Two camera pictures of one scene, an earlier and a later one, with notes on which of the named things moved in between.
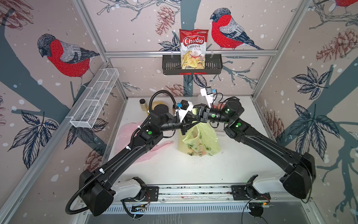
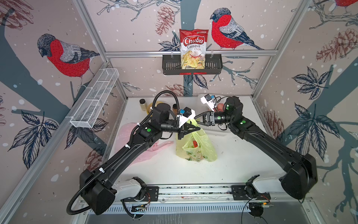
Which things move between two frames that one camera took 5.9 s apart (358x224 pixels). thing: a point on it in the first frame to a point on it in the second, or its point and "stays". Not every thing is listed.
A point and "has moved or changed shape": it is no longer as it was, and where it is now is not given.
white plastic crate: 216,99 stays
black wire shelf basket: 171,65 stays
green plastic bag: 202,139 has moved or changed shape
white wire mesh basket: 93,98 stays
